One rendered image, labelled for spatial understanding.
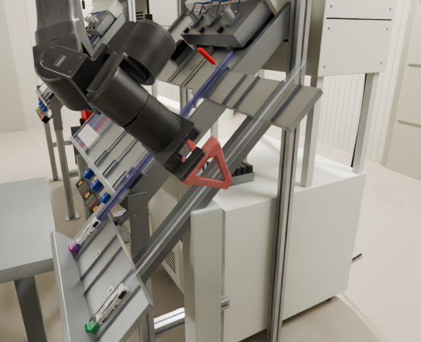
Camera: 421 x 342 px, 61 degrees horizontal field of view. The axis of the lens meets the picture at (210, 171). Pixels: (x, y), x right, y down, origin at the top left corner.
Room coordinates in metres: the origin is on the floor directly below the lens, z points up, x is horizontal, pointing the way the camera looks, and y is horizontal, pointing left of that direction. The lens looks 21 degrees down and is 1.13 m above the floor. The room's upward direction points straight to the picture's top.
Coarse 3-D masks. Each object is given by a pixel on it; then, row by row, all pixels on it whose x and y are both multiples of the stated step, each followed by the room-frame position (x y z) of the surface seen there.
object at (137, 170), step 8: (232, 56) 0.75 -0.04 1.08; (224, 64) 0.74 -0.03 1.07; (216, 72) 0.73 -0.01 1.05; (208, 80) 0.73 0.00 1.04; (200, 88) 0.73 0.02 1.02; (208, 88) 0.73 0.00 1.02; (200, 96) 0.72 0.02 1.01; (192, 104) 0.71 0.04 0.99; (184, 112) 0.70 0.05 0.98; (144, 160) 0.67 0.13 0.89; (136, 168) 0.66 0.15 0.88; (128, 176) 0.66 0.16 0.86; (136, 176) 0.66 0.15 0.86; (128, 184) 0.65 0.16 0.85; (120, 192) 0.64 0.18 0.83; (112, 200) 0.64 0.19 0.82; (104, 208) 0.63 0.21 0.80; (96, 216) 0.63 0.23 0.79; (104, 216) 0.63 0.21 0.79; (72, 248) 0.60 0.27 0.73
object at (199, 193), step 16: (304, 64) 0.55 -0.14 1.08; (288, 80) 0.54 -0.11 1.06; (272, 96) 0.53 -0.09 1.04; (256, 128) 0.51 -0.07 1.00; (240, 144) 0.50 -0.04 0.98; (208, 176) 0.49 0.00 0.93; (192, 208) 0.47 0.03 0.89; (176, 224) 0.46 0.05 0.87; (160, 240) 0.45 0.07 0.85; (144, 256) 0.44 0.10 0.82; (128, 288) 0.42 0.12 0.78
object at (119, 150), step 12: (108, 132) 1.24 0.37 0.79; (120, 132) 1.18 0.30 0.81; (96, 144) 1.23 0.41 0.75; (108, 144) 1.17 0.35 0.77; (120, 144) 1.11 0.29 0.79; (132, 144) 1.05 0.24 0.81; (96, 156) 1.15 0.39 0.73; (108, 156) 1.10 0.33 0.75; (120, 156) 1.04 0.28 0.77; (132, 156) 0.99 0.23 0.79; (108, 168) 1.02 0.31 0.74; (120, 168) 0.98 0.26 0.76; (144, 168) 0.90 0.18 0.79; (108, 180) 0.97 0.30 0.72; (120, 180) 0.93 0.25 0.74
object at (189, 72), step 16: (176, 32) 1.57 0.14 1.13; (192, 48) 1.32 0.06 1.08; (208, 48) 1.23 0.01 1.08; (224, 48) 1.15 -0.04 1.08; (240, 48) 1.08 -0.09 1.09; (192, 64) 1.21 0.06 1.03; (208, 64) 1.13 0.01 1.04; (160, 80) 1.31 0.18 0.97; (176, 80) 1.20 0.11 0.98; (192, 80) 1.12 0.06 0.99
